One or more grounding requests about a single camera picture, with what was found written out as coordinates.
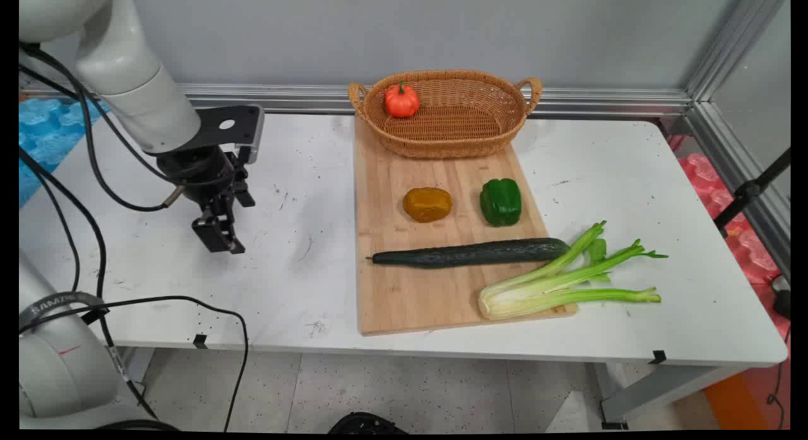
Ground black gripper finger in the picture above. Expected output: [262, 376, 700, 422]
[218, 197, 247, 256]
[191, 206, 230, 253]

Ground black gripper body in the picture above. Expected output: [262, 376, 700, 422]
[156, 145, 257, 221]

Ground blue foam mat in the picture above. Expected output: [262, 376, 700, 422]
[19, 96, 109, 208]

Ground bamboo cutting board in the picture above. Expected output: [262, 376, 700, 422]
[353, 115, 578, 337]

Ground brown toy potato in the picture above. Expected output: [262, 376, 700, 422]
[403, 187, 453, 224]

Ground orange toy pumpkin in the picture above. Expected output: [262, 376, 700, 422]
[384, 81, 420, 119]

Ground black round object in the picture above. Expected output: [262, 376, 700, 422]
[327, 412, 408, 434]

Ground woven wicker basket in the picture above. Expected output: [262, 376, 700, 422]
[348, 69, 544, 160]

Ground dark green toy cucumber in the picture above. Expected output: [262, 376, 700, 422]
[366, 237, 572, 269]

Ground green toy bell pepper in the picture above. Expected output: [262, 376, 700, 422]
[479, 178, 523, 227]

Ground green toy celery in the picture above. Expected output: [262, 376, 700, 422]
[477, 220, 669, 321]

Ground grey table leg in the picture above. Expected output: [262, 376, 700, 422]
[593, 362, 749, 430]

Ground red foam mat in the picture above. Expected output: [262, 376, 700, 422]
[668, 134, 791, 340]

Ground black tripod stand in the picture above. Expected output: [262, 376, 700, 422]
[713, 148, 791, 239]

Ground black wrist camera mount plate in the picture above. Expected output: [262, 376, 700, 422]
[144, 105, 261, 157]

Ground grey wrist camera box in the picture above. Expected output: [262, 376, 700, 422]
[236, 104, 266, 165]

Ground long black cable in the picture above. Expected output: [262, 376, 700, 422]
[19, 295, 251, 432]

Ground thin black cable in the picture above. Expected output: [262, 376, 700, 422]
[19, 146, 158, 422]

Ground black cable with metal plug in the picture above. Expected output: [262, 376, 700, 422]
[19, 44, 185, 213]

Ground grey velcro strap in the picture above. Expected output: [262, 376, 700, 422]
[19, 292, 109, 333]

